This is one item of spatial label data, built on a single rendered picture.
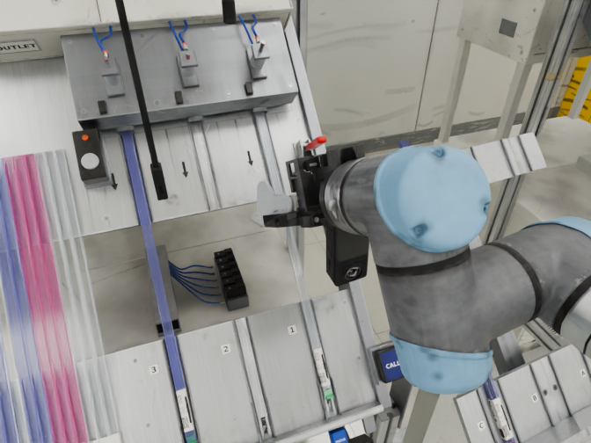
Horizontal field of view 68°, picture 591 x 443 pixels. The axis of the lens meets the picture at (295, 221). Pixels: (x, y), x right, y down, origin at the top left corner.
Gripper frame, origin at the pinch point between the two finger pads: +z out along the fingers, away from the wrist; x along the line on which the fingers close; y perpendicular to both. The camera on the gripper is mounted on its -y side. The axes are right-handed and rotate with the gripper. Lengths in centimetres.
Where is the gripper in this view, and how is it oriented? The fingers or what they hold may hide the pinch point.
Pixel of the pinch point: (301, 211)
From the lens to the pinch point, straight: 63.5
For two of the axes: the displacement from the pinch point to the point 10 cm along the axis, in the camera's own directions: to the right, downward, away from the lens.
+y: -1.8, -9.8, -1.1
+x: -9.4, 2.0, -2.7
